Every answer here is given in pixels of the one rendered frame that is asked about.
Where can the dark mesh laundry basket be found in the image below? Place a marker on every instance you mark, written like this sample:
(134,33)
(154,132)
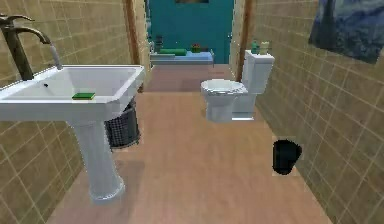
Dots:
(124,128)

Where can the bronze faucet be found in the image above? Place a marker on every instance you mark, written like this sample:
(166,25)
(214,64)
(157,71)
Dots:
(17,50)

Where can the green bottle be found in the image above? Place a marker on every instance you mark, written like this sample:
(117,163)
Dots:
(255,46)

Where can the white toilet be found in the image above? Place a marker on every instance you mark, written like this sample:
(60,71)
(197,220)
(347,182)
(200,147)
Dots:
(233,90)

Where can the green pillow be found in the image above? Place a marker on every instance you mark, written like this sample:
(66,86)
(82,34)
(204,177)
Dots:
(172,51)

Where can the red and green box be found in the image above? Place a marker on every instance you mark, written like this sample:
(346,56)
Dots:
(196,48)

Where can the dark window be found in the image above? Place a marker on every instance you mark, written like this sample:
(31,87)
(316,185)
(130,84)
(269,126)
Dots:
(191,1)

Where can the white pedestal sink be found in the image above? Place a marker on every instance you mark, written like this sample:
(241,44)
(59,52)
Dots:
(100,110)

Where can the blue framed painting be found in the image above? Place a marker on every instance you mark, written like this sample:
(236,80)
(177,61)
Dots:
(350,28)

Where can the black bin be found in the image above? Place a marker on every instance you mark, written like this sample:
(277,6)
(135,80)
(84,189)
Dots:
(285,156)

